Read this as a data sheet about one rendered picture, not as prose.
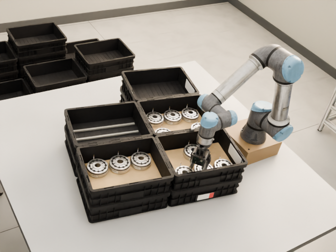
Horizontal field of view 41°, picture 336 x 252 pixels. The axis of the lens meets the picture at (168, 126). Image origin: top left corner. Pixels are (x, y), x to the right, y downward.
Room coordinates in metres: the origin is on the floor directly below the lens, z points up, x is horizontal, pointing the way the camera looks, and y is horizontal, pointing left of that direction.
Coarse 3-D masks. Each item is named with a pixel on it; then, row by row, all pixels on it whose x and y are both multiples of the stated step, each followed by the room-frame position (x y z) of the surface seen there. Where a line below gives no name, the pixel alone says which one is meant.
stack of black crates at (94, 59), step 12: (84, 48) 3.10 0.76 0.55; (96, 48) 3.16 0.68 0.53; (108, 48) 3.23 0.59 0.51; (120, 48) 3.23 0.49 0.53; (84, 60) 2.87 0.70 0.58; (96, 60) 3.05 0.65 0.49; (108, 60) 2.92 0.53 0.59; (120, 60) 2.98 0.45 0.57; (132, 60) 3.06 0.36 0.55; (84, 72) 2.87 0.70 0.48; (96, 72) 2.87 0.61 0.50; (108, 72) 2.92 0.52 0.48; (120, 72) 2.98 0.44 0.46
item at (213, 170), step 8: (224, 128) 1.92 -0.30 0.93; (160, 136) 1.76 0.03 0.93; (160, 144) 1.70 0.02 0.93; (232, 144) 1.81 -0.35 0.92; (240, 152) 1.75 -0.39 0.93; (168, 160) 1.59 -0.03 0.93; (216, 168) 1.60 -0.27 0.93; (224, 168) 1.61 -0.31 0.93; (232, 168) 1.63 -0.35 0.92; (176, 176) 1.50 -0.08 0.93; (184, 176) 1.52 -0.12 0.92; (192, 176) 1.54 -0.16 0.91
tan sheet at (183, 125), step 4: (180, 112) 2.12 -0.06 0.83; (200, 116) 2.12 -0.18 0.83; (164, 124) 1.98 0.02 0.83; (168, 124) 1.99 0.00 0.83; (180, 124) 2.01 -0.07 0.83; (184, 124) 2.02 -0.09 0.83; (188, 124) 2.02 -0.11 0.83; (156, 128) 1.94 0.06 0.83; (168, 128) 1.96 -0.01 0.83; (172, 128) 1.96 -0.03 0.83; (176, 128) 1.97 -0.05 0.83; (180, 128) 1.97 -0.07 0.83; (184, 128) 1.98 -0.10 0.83
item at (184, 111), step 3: (186, 108) 2.13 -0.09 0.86; (189, 108) 2.14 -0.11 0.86; (192, 108) 2.14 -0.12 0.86; (183, 111) 2.10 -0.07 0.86; (195, 111) 2.12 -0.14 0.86; (183, 114) 2.07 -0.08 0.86; (186, 114) 2.07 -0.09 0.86; (195, 114) 2.09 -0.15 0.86; (198, 114) 2.09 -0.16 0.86; (186, 117) 2.05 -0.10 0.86; (189, 117) 2.05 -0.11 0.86; (192, 117) 2.05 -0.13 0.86; (195, 117) 2.06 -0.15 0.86
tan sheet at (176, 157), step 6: (216, 144) 1.89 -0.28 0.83; (168, 150) 1.78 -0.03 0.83; (174, 150) 1.78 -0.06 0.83; (180, 150) 1.79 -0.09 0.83; (210, 150) 1.84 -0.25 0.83; (216, 150) 1.84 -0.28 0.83; (222, 150) 1.85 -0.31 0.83; (168, 156) 1.73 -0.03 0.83; (174, 156) 1.74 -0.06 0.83; (180, 156) 1.75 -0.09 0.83; (216, 156) 1.80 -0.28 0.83; (222, 156) 1.81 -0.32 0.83; (174, 162) 1.69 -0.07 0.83; (180, 162) 1.70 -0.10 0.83; (186, 162) 1.71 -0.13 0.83; (210, 162) 1.74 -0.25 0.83; (174, 168) 1.65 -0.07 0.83; (192, 168) 1.67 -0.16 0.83
